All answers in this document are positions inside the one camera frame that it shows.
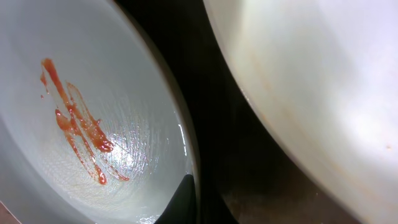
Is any pale blue plate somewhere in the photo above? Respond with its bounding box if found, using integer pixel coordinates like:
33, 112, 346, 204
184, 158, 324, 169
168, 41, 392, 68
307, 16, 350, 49
1, 0, 200, 223

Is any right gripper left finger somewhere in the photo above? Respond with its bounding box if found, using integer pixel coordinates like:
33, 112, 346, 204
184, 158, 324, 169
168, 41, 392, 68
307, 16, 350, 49
155, 174, 197, 224

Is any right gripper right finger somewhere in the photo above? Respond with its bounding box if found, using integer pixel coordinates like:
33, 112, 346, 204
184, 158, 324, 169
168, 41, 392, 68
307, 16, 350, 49
201, 187, 238, 224

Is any white plate right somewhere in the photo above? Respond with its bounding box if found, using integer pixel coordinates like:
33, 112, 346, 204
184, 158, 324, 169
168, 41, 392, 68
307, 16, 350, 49
205, 0, 397, 223

